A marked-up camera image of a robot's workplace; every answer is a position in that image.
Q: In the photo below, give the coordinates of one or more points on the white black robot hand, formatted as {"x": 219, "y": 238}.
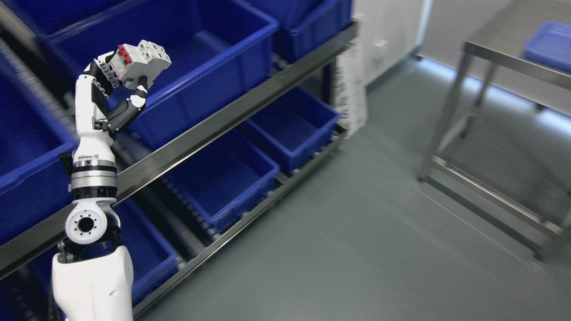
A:
{"x": 96, "y": 123}

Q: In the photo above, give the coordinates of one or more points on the grey circuit breaker red switch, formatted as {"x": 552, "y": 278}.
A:
{"x": 131, "y": 62}

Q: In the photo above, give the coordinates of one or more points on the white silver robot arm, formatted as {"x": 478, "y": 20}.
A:
{"x": 93, "y": 273}

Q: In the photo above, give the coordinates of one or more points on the blue bin upper left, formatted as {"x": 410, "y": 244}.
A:
{"x": 33, "y": 182}

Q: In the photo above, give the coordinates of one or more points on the blue bin lower middle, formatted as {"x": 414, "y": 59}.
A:
{"x": 225, "y": 179}

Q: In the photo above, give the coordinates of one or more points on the blue bin lower left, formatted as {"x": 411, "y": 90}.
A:
{"x": 153, "y": 257}

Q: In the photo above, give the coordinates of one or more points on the large blue bin upper middle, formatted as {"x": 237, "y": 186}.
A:
{"x": 219, "y": 49}

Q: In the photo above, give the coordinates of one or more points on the blue bin lower right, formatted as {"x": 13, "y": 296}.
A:
{"x": 292, "y": 128}

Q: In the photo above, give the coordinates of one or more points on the blue bin upper right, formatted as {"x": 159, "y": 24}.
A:
{"x": 304, "y": 25}

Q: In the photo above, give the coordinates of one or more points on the stainless steel table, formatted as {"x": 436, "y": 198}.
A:
{"x": 508, "y": 157}

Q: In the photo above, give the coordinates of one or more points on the blue plastic tray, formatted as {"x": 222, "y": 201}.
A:
{"x": 550, "y": 45}

